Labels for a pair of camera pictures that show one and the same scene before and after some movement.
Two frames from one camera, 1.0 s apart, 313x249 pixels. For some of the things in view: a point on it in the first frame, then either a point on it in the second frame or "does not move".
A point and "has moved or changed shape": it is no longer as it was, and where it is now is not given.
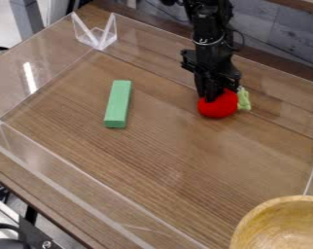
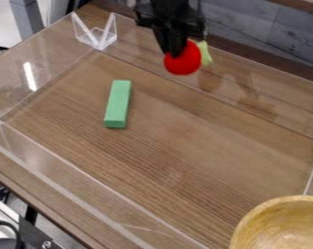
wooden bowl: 284,223 does not move
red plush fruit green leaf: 226,103 has moved or changed shape
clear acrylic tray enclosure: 98,134 does not move
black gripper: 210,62 to 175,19
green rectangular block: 118,104 does not move
